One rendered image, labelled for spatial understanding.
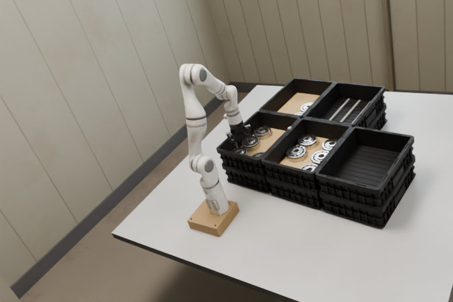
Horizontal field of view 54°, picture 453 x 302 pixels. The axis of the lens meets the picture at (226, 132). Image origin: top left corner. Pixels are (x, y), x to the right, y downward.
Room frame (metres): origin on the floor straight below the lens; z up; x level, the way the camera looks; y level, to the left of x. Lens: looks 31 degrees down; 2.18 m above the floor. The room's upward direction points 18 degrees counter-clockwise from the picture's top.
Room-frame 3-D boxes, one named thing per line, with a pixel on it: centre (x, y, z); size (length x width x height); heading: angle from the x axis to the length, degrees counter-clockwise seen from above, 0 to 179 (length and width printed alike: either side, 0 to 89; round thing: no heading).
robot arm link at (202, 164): (1.71, 0.15, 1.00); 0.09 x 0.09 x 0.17; 40
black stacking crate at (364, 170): (1.55, -0.56, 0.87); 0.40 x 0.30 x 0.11; 132
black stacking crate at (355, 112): (2.04, -0.66, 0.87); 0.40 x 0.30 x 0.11; 132
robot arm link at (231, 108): (1.98, -0.07, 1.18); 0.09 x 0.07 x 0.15; 58
